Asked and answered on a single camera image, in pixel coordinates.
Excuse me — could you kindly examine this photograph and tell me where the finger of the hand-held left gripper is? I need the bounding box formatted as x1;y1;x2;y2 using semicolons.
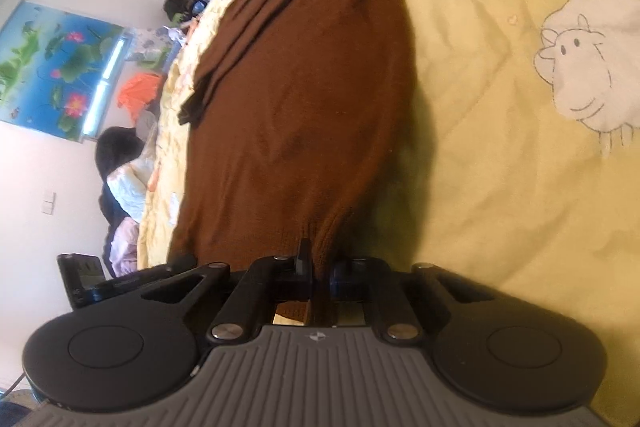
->
94;255;202;304

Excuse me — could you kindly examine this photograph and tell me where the dark green plush toy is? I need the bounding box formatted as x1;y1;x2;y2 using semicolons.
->
163;0;207;22

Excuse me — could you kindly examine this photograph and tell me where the yellow cartoon printed blanket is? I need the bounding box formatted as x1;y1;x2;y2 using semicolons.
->
136;0;640;410

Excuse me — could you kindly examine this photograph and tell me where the lotus pond wall poster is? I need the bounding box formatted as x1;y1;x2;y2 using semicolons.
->
0;0;127;142

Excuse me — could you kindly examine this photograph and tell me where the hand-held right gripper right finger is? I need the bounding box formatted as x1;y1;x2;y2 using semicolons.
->
330;256;483;347

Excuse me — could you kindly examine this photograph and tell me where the floral grey pillow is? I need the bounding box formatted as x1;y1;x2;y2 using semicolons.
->
126;29;177;68

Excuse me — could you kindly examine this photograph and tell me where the dark cloth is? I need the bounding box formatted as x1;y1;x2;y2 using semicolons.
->
94;126;147;238

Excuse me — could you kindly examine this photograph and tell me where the orange cloth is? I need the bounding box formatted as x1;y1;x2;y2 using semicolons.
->
117;73;167;122

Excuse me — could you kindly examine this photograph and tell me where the pale pink cloth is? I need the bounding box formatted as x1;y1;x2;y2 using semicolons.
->
109;216;143;277

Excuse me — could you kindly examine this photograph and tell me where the brown knit sweater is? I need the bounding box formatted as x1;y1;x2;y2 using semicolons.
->
167;0;417;327

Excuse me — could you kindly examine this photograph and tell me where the white padded duvet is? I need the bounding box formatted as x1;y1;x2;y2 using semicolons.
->
106;154;155;220

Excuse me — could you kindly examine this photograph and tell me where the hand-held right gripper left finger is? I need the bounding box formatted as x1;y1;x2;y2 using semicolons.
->
140;239;317;347

